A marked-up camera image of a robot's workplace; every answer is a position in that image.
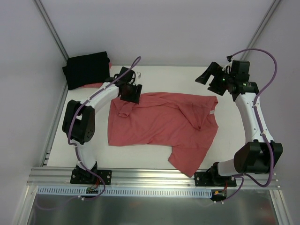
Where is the red t shirt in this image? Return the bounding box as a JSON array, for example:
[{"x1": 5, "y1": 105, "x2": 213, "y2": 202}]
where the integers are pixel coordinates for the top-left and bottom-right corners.
[
  {"x1": 81, "y1": 62, "x2": 112, "y2": 89},
  {"x1": 107, "y1": 92, "x2": 218, "y2": 177}
]

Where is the frame post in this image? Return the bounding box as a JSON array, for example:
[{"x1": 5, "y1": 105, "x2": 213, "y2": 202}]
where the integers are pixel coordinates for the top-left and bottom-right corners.
[
  {"x1": 33, "y1": 0, "x2": 69, "y2": 61},
  {"x1": 246, "y1": 0, "x2": 282, "y2": 49}
]

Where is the folded black t shirt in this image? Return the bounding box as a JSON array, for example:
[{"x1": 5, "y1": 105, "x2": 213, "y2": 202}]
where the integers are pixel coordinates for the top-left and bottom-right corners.
[{"x1": 62, "y1": 52, "x2": 110, "y2": 90}]

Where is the right rear frame post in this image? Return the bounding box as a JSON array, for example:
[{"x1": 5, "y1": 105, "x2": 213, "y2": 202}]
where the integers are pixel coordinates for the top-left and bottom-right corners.
[{"x1": 246, "y1": 0, "x2": 282, "y2": 49}]

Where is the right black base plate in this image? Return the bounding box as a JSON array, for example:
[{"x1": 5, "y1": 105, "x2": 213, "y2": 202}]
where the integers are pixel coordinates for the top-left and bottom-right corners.
[{"x1": 194, "y1": 172, "x2": 237, "y2": 187}]

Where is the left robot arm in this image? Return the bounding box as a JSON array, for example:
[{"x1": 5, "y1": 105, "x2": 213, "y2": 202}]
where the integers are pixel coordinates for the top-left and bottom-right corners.
[{"x1": 62, "y1": 67, "x2": 142, "y2": 184}]

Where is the folded red t shirt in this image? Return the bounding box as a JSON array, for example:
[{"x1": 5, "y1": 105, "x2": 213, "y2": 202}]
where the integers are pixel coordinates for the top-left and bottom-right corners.
[{"x1": 81, "y1": 62, "x2": 112, "y2": 89}]

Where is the white slotted cable duct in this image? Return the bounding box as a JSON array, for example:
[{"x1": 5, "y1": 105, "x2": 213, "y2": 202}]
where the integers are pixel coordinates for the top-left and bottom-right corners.
[{"x1": 37, "y1": 186, "x2": 212, "y2": 198}]

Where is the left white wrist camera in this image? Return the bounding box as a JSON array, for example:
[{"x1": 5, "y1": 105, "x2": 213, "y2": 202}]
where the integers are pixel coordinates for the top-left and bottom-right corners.
[{"x1": 135, "y1": 72, "x2": 141, "y2": 79}]

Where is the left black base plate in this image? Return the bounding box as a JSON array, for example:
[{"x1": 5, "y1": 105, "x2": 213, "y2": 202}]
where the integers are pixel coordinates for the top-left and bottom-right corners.
[{"x1": 70, "y1": 166, "x2": 112, "y2": 185}]

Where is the left rear frame post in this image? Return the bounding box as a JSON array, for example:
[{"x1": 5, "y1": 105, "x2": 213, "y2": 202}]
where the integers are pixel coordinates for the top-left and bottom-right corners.
[{"x1": 33, "y1": 0, "x2": 69, "y2": 61}]

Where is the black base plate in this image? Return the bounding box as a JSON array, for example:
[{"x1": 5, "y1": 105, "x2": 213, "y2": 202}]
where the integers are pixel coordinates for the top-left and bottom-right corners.
[
  {"x1": 70, "y1": 166, "x2": 112, "y2": 185},
  {"x1": 194, "y1": 172, "x2": 237, "y2": 187}
]

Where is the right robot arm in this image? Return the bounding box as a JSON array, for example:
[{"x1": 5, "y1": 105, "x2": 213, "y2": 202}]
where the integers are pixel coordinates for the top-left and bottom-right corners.
[{"x1": 195, "y1": 60, "x2": 283, "y2": 188}]

